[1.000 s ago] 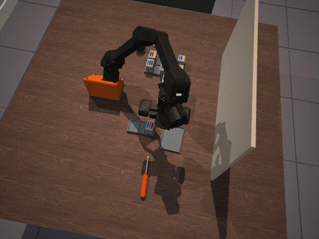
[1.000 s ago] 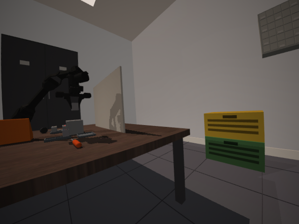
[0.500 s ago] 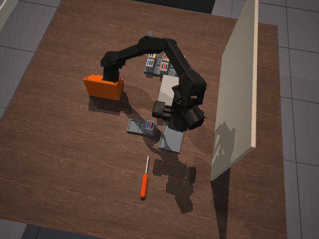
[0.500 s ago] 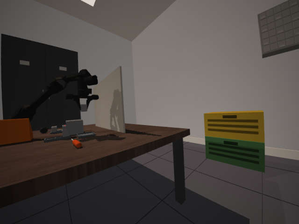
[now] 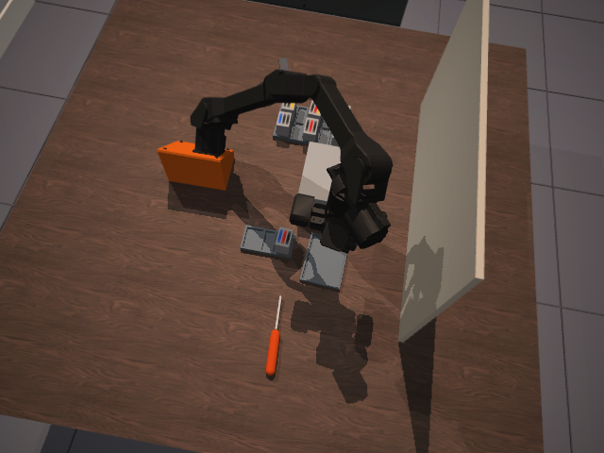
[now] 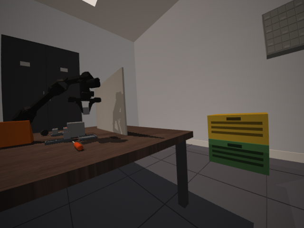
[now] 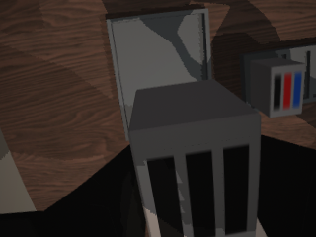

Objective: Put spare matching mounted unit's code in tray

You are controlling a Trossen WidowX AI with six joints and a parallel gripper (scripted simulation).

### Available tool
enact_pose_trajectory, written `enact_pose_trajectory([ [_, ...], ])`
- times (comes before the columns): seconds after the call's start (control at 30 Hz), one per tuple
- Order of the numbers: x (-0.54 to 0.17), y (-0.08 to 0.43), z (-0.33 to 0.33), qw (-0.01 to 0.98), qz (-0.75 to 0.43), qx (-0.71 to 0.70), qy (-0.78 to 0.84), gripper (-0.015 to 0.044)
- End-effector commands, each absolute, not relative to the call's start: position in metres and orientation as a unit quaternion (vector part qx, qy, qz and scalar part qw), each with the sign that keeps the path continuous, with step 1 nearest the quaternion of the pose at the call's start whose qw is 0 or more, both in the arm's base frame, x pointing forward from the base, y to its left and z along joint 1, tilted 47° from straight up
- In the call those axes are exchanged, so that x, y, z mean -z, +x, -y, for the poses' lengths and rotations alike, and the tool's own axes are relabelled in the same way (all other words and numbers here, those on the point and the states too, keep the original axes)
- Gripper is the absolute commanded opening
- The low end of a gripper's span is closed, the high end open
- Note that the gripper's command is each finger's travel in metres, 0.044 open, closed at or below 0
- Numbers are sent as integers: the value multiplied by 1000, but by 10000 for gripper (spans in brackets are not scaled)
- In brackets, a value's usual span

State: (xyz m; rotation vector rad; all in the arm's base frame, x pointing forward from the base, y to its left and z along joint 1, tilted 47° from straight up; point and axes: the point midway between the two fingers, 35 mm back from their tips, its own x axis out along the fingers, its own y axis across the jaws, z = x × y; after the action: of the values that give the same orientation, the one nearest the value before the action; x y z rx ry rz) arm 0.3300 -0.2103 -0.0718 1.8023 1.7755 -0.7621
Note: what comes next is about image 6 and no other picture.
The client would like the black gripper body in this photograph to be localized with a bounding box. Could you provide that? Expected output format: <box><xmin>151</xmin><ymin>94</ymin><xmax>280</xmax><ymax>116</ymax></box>
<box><xmin>67</xmin><ymin>88</ymin><xmax>101</xmax><ymax>102</ymax></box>

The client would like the black cylinder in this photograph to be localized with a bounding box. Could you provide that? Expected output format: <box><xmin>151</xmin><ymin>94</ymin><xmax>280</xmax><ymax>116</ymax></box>
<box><xmin>41</xmin><ymin>130</ymin><xmax>48</xmax><ymax>135</ymax></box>

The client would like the orange-handled screwdriver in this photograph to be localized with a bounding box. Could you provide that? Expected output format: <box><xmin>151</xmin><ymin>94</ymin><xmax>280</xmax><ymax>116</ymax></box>
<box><xmin>72</xmin><ymin>141</ymin><xmax>83</xmax><ymax>151</ymax></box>

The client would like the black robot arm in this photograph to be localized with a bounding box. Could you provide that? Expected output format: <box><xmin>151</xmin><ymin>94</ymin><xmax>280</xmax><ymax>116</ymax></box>
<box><xmin>11</xmin><ymin>72</ymin><xmax>100</xmax><ymax>123</ymax></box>

